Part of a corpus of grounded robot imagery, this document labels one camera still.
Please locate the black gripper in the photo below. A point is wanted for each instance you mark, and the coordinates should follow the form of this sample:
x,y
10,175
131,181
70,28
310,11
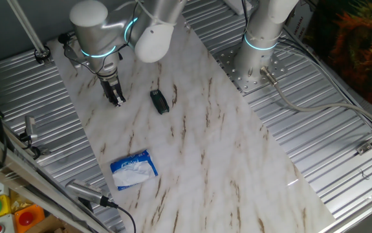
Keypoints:
x,y
110,85

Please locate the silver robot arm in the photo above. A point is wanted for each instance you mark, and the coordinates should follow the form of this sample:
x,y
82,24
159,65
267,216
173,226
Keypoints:
x,y
263,39

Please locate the dark folding hex key set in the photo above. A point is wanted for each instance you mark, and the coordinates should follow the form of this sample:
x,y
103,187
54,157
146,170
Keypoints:
x,y
159,102

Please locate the blue white tissue pack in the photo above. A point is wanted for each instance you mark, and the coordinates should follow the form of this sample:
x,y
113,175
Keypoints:
x,y
134,170

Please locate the white marble pattern board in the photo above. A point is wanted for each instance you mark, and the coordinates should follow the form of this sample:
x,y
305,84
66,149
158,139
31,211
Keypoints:
x,y
205,145

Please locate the aluminium pole with black foot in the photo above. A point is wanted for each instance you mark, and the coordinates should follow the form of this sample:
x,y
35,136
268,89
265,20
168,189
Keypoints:
x,y
27,27

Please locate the golden foil bag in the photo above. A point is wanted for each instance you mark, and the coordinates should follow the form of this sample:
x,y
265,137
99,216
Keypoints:
x,y
19,202

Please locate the light wooden board pieces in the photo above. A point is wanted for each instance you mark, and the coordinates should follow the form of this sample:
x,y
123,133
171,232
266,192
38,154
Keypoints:
x,y
48,226

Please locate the orange box red button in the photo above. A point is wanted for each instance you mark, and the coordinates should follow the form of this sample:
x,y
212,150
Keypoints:
x,y
27,218

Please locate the grey box red button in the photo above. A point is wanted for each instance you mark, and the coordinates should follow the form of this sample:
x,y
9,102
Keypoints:
x,y
1,226

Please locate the cardboard box red print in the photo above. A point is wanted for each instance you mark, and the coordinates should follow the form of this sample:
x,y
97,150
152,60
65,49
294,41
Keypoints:
x,y
299,22

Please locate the colourful fuzzy cloth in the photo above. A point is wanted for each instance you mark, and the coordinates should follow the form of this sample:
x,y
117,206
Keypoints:
x,y
360,48

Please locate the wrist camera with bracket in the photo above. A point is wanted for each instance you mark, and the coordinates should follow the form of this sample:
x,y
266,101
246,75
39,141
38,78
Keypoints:
x,y
72,53

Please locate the silver depth camera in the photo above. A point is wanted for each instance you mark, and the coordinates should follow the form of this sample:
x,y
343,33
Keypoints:
x,y
30,127
83,191

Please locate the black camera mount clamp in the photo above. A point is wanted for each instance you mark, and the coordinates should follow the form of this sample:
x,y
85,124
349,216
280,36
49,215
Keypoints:
x,y
32,149

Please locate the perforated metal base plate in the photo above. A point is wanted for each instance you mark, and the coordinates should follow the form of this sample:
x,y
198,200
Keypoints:
x,y
237,74

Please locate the small metal corner bracket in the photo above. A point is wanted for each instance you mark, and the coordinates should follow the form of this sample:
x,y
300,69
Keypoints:
x,y
364,148

